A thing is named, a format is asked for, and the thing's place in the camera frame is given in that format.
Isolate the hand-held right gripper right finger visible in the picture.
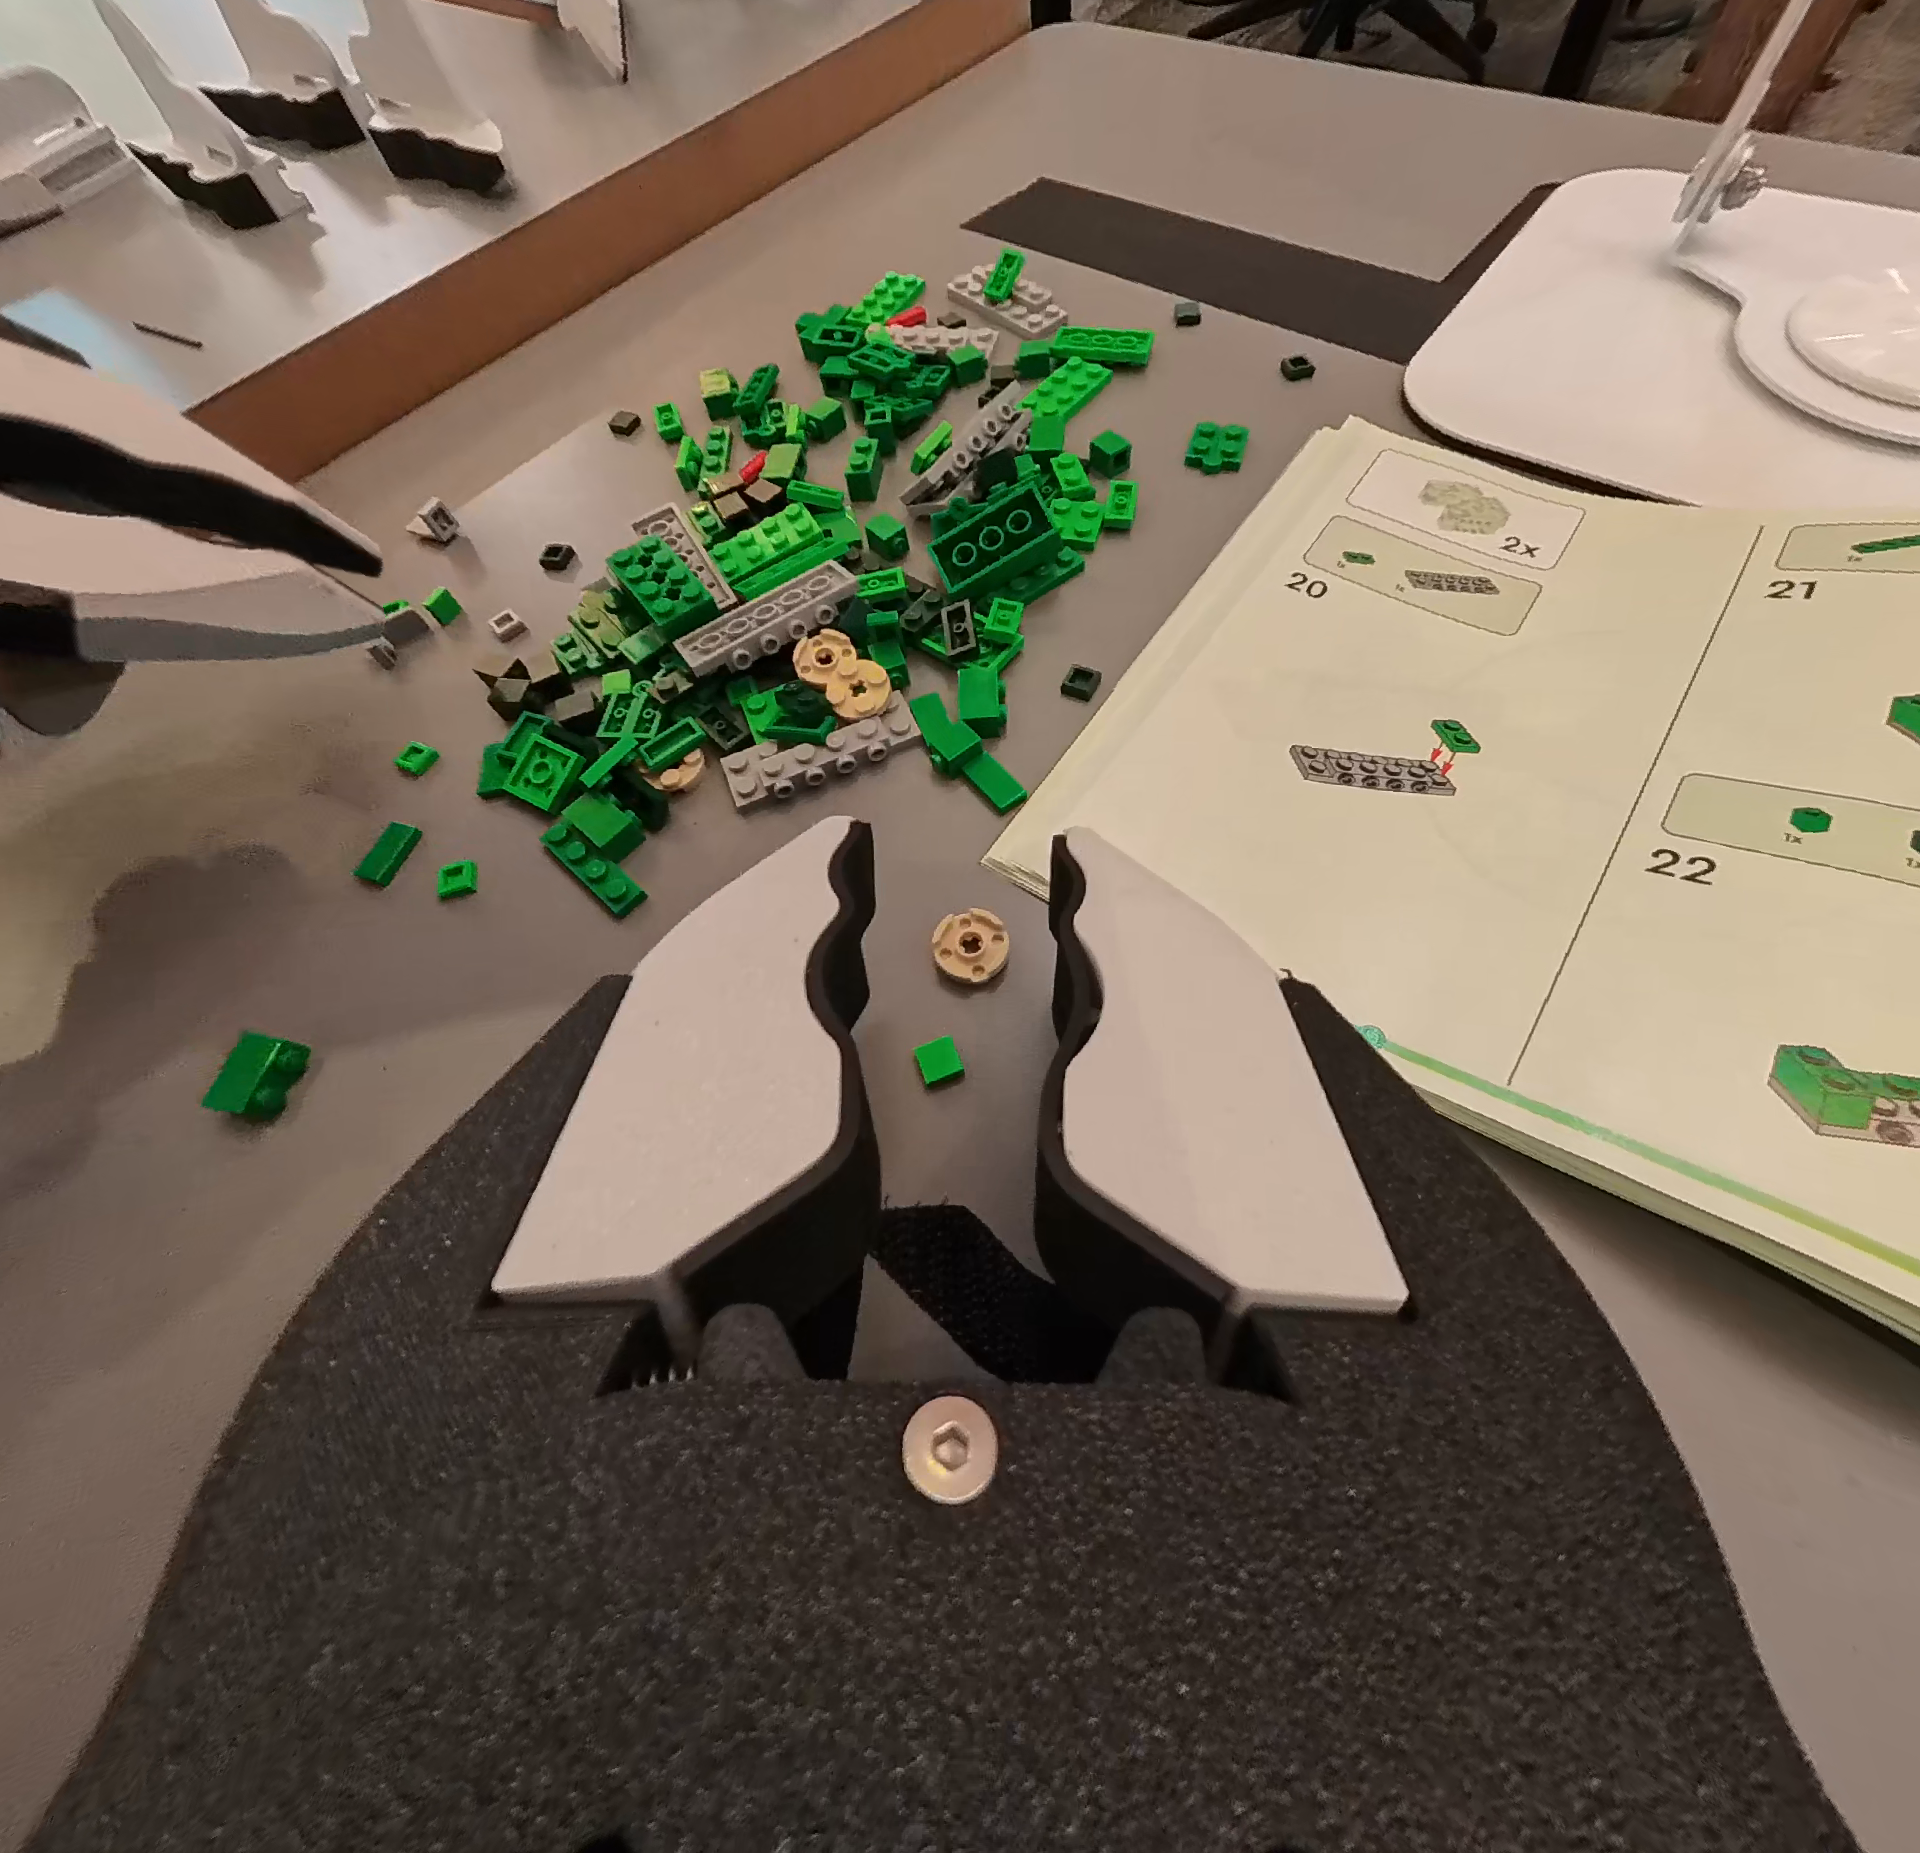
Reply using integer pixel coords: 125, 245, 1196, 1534
1032, 828, 1414, 1382

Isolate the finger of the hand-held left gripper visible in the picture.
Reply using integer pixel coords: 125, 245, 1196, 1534
0, 338, 385, 581
0, 492, 400, 672

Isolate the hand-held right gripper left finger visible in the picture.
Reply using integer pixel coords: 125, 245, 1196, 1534
490, 815, 877, 1382

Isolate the pale green instruction booklet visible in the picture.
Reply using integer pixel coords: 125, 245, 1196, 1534
981, 417, 1920, 1345

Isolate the pile of green building bricks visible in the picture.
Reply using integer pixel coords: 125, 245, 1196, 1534
477, 248, 1156, 924

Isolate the grey desk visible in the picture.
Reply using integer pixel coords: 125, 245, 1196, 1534
0, 20, 1920, 1853

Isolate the spare black grey gripper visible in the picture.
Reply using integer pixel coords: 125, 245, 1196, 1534
477, 0, 864, 86

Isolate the wooden post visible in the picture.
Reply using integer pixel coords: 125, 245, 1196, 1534
1695, 0, 1920, 161

